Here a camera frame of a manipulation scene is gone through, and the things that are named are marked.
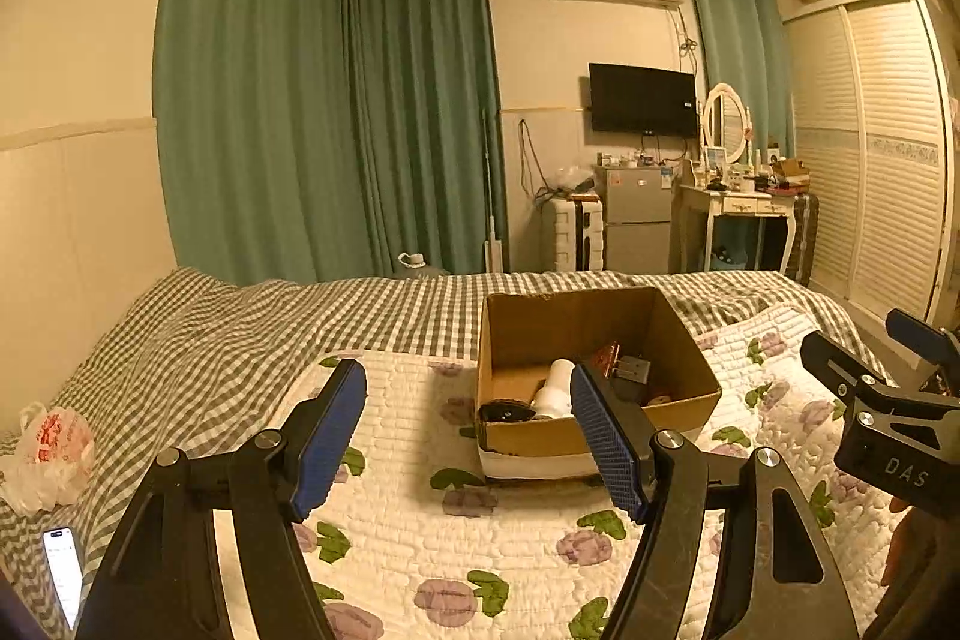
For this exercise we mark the person's right hand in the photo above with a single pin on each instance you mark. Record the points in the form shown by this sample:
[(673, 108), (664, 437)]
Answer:
[(909, 550)]

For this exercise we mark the black remote control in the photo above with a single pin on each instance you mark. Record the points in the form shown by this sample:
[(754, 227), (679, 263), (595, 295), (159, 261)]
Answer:
[(506, 413)]

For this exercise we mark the white plastic bag red print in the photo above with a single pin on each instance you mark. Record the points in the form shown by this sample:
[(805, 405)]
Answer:
[(52, 452)]

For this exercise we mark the clear plastic bag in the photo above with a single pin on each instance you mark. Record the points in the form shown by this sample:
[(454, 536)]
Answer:
[(571, 179)]

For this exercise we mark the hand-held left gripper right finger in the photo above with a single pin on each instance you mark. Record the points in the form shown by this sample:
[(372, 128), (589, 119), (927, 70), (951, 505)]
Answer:
[(607, 445)]

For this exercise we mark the black power adapter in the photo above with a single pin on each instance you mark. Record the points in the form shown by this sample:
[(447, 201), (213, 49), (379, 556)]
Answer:
[(634, 372)]

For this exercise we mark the black wall television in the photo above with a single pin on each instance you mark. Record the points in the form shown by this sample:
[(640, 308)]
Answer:
[(641, 99)]

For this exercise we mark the smartphone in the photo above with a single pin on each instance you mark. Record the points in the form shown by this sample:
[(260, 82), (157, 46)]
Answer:
[(64, 572)]

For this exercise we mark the white suitcase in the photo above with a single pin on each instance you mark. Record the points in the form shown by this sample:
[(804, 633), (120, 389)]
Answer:
[(570, 231)]

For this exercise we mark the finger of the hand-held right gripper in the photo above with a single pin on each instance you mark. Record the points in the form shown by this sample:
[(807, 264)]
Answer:
[(919, 331), (836, 364)]

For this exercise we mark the white plastic bottle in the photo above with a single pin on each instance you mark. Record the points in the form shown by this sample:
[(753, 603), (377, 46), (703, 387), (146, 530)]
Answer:
[(555, 385)]

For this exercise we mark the silver small fridge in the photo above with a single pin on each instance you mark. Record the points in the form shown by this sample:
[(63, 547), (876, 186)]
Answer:
[(634, 220)]

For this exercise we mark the white dressing table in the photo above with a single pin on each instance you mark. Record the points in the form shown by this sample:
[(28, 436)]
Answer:
[(739, 203)]

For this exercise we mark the oval white mirror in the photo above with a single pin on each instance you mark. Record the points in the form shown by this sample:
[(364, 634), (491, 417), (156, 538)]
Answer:
[(726, 119)]

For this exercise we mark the green curtain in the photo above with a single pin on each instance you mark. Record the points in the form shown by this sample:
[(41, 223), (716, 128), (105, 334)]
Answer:
[(739, 48), (420, 108), (247, 85)]

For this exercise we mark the brown cardboard box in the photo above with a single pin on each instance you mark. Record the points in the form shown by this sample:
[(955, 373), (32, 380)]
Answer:
[(562, 317)]

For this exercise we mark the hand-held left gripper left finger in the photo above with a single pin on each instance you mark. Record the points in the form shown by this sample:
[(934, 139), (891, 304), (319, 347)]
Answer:
[(330, 437)]

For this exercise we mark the small picture frame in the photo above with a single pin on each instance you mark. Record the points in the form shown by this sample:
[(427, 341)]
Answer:
[(714, 159)]

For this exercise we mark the small brown box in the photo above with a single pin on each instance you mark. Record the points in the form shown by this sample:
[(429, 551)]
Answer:
[(789, 171)]

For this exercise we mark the red foil packet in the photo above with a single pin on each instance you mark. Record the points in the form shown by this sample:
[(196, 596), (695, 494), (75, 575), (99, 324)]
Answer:
[(604, 356)]

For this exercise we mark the dark suitcase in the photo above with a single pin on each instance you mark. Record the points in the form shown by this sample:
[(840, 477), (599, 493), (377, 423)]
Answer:
[(804, 239)]

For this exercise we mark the white slatted wardrobe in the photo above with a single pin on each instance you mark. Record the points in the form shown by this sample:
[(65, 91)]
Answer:
[(885, 160)]

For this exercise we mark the white mop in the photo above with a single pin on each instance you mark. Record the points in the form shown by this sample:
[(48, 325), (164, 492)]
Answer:
[(493, 254)]

